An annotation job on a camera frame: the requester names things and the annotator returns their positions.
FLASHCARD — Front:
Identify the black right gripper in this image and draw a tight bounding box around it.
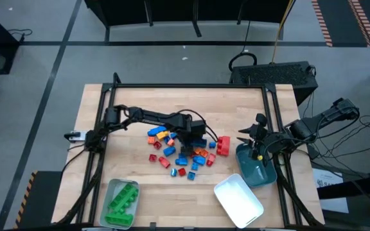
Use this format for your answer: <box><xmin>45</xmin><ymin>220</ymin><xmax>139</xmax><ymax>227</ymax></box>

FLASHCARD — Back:
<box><xmin>237</xmin><ymin>113</ymin><xmax>271</xmax><ymax>155</ymax></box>

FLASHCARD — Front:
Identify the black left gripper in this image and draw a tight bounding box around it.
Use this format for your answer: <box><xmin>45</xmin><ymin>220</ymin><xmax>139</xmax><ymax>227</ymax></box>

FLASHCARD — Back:
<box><xmin>171</xmin><ymin>115</ymin><xmax>207</xmax><ymax>157</ymax></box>

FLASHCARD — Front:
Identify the large red building block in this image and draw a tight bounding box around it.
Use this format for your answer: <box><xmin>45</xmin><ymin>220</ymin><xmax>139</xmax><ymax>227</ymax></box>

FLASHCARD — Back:
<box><xmin>216</xmin><ymin>135</ymin><xmax>231</xmax><ymax>157</ymax></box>

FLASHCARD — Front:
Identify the long green building block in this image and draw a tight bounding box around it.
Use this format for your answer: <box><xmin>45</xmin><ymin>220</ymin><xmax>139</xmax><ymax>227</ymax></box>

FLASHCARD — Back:
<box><xmin>107</xmin><ymin>183</ymin><xmax>139</xmax><ymax>213</ymax></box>
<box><xmin>104</xmin><ymin>210</ymin><xmax>135</xmax><ymax>227</ymax></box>

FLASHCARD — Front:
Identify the dark teal plastic bin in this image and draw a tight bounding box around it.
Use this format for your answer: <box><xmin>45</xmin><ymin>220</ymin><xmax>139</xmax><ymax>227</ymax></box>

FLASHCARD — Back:
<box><xmin>235</xmin><ymin>142</ymin><xmax>278</xmax><ymax>189</ymax></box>

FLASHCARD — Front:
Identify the white plastic bin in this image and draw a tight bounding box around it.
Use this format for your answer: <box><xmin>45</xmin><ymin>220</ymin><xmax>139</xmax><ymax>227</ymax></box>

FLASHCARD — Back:
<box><xmin>213</xmin><ymin>173</ymin><xmax>265</xmax><ymax>229</ymax></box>

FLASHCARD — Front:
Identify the black perforated box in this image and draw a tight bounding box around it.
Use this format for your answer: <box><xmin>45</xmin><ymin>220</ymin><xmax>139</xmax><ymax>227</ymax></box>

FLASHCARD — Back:
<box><xmin>229</xmin><ymin>60</ymin><xmax>319</xmax><ymax>105</ymax></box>

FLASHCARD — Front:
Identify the light grey plastic bin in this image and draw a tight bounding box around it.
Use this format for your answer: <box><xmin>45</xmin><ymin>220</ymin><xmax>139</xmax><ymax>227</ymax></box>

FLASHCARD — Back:
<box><xmin>99</xmin><ymin>178</ymin><xmax>140</xmax><ymax>230</ymax></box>

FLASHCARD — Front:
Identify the white paper sheet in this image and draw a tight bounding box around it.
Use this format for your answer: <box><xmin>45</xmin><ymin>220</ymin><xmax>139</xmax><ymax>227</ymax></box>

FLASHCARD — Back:
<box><xmin>312</xmin><ymin>168</ymin><xmax>350</xmax><ymax>214</ymax></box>

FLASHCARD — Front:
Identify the black folding partition screen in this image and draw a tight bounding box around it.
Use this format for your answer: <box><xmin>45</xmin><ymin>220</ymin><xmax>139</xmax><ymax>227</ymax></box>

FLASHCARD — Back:
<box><xmin>84</xmin><ymin>0</ymin><xmax>297</xmax><ymax>38</ymax></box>

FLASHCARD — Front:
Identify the black mat with orange stripes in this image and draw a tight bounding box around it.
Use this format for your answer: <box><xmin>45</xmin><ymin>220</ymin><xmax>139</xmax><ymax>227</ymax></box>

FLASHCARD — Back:
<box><xmin>310</xmin><ymin>0</ymin><xmax>370</xmax><ymax>48</ymax></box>

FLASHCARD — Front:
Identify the black platform with hazard stripe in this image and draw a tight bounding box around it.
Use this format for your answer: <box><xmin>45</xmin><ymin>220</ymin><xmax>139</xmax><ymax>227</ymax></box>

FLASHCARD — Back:
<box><xmin>13</xmin><ymin>169</ymin><xmax>64</xmax><ymax>230</ymax></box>

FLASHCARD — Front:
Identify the black metal table frame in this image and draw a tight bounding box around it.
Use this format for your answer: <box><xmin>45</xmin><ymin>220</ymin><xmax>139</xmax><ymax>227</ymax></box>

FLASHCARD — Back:
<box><xmin>51</xmin><ymin>72</ymin><xmax>326</xmax><ymax>229</ymax></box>

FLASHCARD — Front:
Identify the black hanging cable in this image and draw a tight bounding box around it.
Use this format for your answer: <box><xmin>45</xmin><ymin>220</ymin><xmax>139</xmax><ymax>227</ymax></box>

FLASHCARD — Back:
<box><xmin>229</xmin><ymin>17</ymin><xmax>258</xmax><ymax>73</ymax></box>

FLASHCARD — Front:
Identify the yellow hanging cable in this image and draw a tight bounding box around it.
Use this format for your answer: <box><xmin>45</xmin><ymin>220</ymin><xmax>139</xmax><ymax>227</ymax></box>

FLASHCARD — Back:
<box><xmin>270</xmin><ymin>0</ymin><xmax>295</xmax><ymax>64</ymax></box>

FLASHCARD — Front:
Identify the silver and black camera mount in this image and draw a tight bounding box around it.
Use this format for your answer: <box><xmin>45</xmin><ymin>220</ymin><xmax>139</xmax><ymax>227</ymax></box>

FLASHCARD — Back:
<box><xmin>64</xmin><ymin>130</ymin><xmax>88</xmax><ymax>143</ymax></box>

